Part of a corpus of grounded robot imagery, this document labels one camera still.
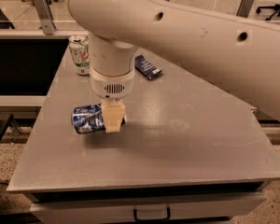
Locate white green 7up can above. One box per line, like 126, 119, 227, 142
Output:
68, 35, 90, 76

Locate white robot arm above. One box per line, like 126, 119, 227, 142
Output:
65, 0, 280, 132

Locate left metal railing bracket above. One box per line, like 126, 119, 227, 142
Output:
33, 0, 56, 35

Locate right metal railing bracket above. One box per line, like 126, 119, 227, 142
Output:
236, 0, 255, 18

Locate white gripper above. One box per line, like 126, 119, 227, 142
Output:
90, 68, 134, 133

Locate blue pepsi can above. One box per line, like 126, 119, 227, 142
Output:
72, 104, 125, 134

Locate dark blue snack wrapper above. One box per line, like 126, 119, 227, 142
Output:
134, 55, 161, 80

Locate white drawer with black handle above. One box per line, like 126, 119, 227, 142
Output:
31, 191, 266, 224

